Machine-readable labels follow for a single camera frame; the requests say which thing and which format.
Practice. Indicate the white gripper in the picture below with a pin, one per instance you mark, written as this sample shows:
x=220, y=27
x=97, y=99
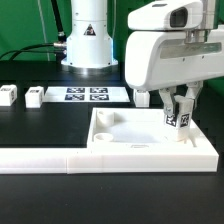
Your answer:
x=156, y=60

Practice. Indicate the white square tabletop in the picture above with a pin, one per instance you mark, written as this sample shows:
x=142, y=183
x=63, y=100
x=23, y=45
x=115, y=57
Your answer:
x=138, y=128

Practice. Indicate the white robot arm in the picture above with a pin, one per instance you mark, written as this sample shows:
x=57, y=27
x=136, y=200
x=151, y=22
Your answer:
x=90, y=47

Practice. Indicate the white tag marker sheet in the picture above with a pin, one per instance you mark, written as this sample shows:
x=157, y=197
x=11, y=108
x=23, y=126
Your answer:
x=86, y=94

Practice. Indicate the white L-shaped obstacle fence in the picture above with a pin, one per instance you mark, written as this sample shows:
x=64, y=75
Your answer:
x=110, y=158

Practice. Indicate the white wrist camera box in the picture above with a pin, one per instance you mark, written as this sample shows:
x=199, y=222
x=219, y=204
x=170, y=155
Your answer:
x=163, y=15

